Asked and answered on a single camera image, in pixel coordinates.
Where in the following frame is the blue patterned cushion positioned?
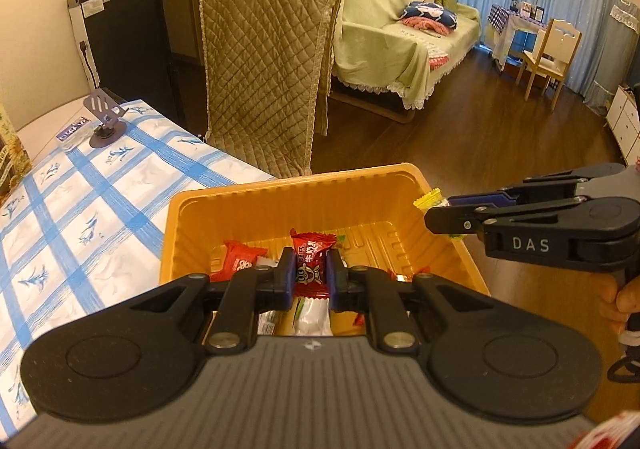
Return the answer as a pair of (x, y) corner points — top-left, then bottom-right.
(400, 1), (458, 36)

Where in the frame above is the small blue white box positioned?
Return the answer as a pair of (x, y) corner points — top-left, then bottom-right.
(55, 116), (94, 151)

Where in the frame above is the red snack pack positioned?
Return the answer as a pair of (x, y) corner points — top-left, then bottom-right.
(209, 240), (268, 282)

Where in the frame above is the clear black seed packet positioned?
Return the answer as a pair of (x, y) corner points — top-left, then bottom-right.
(257, 310), (279, 335)

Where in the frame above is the red date snack packet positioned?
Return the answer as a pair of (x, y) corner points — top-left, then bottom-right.
(387, 269), (431, 282)

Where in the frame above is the yellow green candy packet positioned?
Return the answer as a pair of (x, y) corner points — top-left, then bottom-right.
(413, 188), (465, 238)

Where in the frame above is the black cabinet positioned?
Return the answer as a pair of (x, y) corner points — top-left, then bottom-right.
(67, 0), (184, 124)

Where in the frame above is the blue white checkered tablecloth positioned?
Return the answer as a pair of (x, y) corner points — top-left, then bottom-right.
(1, 100), (269, 438)

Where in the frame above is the person right hand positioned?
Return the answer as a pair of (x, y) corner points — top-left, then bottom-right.
(591, 273), (639, 335)

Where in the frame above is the small red candy packet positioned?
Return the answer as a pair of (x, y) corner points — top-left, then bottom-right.
(290, 229), (337, 299)

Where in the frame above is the side table with cloth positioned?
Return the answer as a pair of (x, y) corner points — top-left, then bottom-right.
(484, 5), (546, 72)

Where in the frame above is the phone stand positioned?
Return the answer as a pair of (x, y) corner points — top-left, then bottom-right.
(84, 88), (128, 149)

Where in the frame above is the quilted tan chair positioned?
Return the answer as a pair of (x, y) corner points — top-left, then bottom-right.
(200, 0), (341, 178)

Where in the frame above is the orange plastic basket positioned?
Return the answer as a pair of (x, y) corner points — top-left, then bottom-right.
(159, 162), (492, 338)

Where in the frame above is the silver foil pouch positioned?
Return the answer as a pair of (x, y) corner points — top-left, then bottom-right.
(293, 297), (333, 336)

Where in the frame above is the sunflower seed box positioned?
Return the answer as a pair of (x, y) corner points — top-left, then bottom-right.
(0, 104), (32, 204)

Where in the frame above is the small wooden chair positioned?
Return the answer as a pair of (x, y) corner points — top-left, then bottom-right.
(516, 19), (582, 110)

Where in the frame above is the green covered sofa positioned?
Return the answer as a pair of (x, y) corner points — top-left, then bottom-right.
(333, 0), (480, 110)

